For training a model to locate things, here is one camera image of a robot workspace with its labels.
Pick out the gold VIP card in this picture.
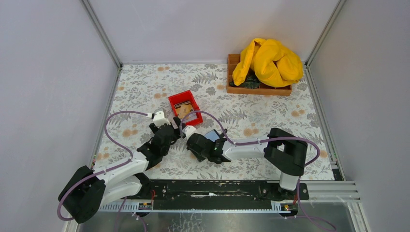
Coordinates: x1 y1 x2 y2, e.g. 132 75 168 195
178 104 193 118

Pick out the black card holder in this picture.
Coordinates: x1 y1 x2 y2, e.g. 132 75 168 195
204 130 225 142

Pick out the red plastic bin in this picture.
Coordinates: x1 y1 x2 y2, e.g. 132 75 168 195
168 90 203 126

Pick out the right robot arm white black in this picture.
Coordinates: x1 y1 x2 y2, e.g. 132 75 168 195
183 126 308 190

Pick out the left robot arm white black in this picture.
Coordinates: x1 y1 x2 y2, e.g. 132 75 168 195
57 111 180 224

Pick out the floral table mat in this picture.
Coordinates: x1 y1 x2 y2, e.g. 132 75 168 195
95 64 334 181

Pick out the dark green object in tray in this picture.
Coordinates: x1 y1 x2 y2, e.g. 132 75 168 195
229 72 261 89

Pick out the wooden tray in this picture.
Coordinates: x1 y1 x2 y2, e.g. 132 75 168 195
226 54 292 96

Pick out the yellow cloth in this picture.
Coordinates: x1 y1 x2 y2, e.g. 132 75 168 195
232 38 303 87

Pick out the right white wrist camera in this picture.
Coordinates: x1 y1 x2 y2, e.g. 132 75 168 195
183 125 197 140

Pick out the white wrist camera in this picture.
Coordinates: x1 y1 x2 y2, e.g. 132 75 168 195
151 111 171 128
183 125 197 140

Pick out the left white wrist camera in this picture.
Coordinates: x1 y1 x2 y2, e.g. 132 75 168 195
151 111 171 128

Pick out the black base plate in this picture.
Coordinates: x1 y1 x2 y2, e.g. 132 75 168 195
130 179 309 210

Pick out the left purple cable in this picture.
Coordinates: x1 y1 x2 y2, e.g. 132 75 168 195
57 111 153 222

